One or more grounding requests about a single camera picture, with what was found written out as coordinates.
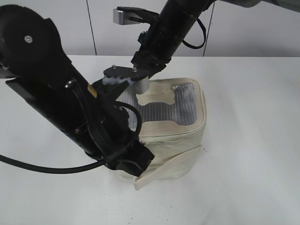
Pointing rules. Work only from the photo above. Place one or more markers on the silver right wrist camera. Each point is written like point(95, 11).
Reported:
point(133, 15)

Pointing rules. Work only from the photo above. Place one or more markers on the cream bag with mesh lid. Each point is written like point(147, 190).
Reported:
point(174, 117)

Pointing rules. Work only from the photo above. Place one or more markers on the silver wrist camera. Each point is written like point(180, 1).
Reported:
point(138, 79)
point(133, 15)

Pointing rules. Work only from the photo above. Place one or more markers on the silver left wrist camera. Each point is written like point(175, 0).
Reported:
point(138, 79)

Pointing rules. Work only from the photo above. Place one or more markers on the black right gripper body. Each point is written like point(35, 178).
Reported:
point(145, 61)

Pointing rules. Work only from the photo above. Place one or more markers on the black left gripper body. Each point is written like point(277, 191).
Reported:
point(114, 133)

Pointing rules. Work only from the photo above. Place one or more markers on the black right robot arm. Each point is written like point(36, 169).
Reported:
point(167, 32)

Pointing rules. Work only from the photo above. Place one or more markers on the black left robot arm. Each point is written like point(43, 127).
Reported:
point(35, 66)

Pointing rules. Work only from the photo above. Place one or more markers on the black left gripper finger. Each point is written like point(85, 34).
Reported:
point(131, 167)

